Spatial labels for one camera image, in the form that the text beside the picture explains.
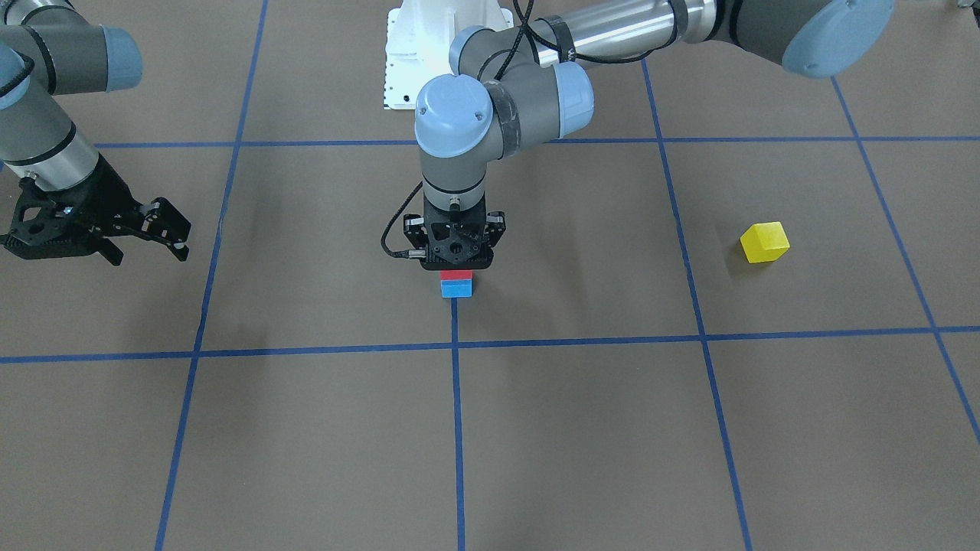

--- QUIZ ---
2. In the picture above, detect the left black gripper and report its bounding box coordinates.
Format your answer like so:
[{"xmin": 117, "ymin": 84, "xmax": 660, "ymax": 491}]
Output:
[{"xmin": 403, "ymin": 201, "xmax": 505, "ymax": 271}]

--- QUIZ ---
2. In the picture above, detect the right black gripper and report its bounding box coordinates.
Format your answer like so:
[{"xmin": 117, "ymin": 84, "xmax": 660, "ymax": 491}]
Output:
[{"xmin": 2, "ymin": 158, "xmax": 192, "ymax": 266}]

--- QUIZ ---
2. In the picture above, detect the red cube block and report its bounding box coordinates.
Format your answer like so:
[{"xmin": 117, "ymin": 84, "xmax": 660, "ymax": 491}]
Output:
[{"xmin": 439, "ymin": 269, "xmax": 475, "ymax": 280}]

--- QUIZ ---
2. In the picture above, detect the blue cube block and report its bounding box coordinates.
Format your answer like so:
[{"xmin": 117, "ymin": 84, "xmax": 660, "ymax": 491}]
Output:
[{"xmin": 439, "ymin": 279, "xmax": 475, "ymax": 298}]

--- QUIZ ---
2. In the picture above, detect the yellow cube block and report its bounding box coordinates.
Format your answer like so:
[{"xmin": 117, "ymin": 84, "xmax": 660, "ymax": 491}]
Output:
[{"xmin": 740, "ymin": 222, "xmax": 791, "ymax": 264}]

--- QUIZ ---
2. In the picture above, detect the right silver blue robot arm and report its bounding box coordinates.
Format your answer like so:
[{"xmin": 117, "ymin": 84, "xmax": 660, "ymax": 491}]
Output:
[{"xmin": 1, "ymin": 1, "xmax": 191, "ymax": 266}]

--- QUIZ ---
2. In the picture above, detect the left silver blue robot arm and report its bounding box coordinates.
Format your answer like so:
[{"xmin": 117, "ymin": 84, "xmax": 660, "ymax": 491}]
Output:
[{"xmin": 388, "ymin": 1, "xmax": 895, "ymax": 271}]

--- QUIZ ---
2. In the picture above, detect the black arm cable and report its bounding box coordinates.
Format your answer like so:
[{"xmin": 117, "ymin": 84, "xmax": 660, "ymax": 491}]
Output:
[{"xmin": 381, "ymin": 180, "xmax": 426, "ymax": 261}]

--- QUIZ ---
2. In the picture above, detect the white pedestal column base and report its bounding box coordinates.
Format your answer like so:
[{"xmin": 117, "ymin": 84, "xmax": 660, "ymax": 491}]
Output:
[{"xmin": 381, "ymin": 0, "xmax": 521, "ymax": 112}]

